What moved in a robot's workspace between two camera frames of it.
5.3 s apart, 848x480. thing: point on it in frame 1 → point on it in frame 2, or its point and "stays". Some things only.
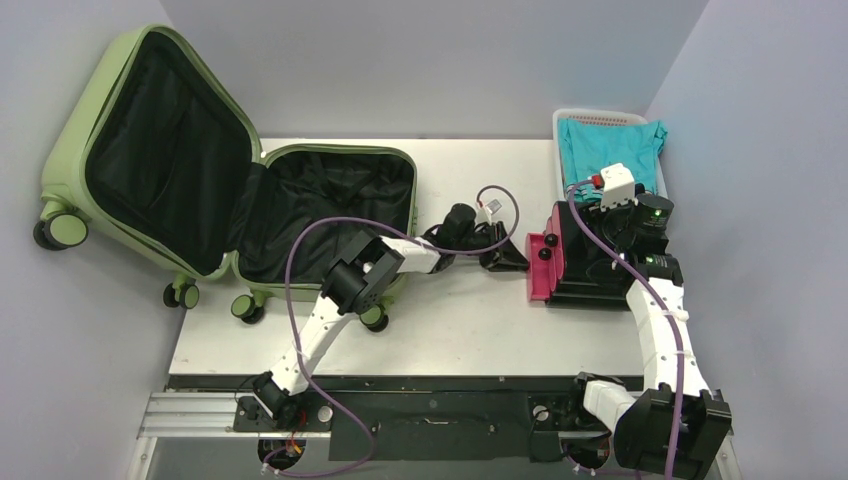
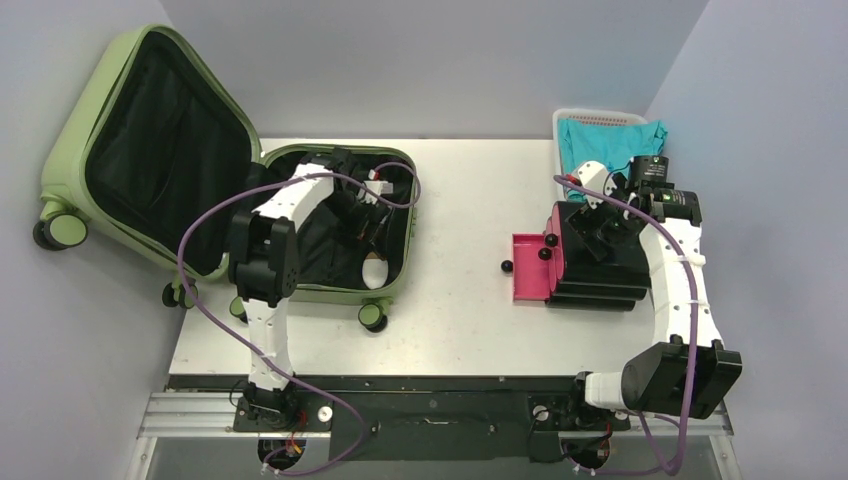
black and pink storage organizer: (556, 267) stays
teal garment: (586, 147) stays
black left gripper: (503, 258) → (374, 231)
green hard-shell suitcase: (154, 167) stays
